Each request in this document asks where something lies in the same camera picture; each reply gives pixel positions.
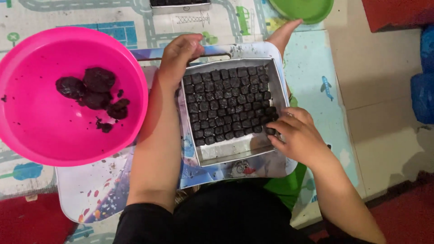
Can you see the printed lap table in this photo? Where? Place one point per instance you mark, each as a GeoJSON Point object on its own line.
{"type": "Point", "coordinates": [91, 189]}

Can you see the person's right hand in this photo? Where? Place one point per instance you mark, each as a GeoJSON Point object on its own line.
{"type": "Point", "coordinates": [300, 139]}

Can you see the person's left hand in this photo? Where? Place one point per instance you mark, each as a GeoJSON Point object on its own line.
{"type": "Point", "coordinates": [174, 61]}

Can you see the road print play mat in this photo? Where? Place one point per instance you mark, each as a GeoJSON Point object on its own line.
{"type": "Point", "coordinates": [312, 61]}

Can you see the red rug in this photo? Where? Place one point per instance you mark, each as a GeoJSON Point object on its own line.
{"type": "Point", "coordinates": [30, 220]}
{"type": "Point", "coordinates": [407, 217]}

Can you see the small dark dough lump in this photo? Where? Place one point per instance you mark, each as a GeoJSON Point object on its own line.
{"type": "Point", "coordinates": [105, 126]}

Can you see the pink plastic bowl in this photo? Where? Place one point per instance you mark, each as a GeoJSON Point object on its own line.
{"type": "Point", "coordinates": [44, 135]}

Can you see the grid of dark cubes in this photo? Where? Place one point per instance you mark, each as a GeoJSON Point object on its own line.
{"type": "Point", "coordinates": [227, 101]}

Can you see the blue plastic bag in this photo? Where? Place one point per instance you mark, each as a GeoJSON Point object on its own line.
{"type": "Point", "coordinates": [428, 47]}
{"type": "Point", "coordinates": [423, 98]}

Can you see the dark dough cube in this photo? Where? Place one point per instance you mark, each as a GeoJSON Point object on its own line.
{"type": "Point", "coordinates": [270, 131]}

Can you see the red cushion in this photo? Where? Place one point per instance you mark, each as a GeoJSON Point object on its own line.
{"type": "Point", "coordinates": [396, 13]}

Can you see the person's green trousers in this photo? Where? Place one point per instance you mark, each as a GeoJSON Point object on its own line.
{"type": "Point", "coordinates": [288, 186]}

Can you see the square metal baking tray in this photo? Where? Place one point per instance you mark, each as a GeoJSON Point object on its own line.
{"type": "Point", "coordinates": [234, 150]}

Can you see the metal tray with dark cubes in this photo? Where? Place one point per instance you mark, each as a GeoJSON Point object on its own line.
{"type": "Point", "coordinates": [179, 8]}

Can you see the green plastic plate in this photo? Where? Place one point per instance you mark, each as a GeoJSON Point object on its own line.
{"type": "Point", "coordinates": [301, 9]}

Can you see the person's foot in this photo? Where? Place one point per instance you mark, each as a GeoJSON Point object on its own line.
{"type": "Point", "coordinates": [283, 34]}

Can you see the person's left fingers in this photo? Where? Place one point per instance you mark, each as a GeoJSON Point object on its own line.
{"type": "Point", "coordinates": [190, 45]}

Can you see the person's black shirt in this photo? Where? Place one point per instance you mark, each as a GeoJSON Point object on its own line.
{"type": "Point", "coordinates": [230, 217]}

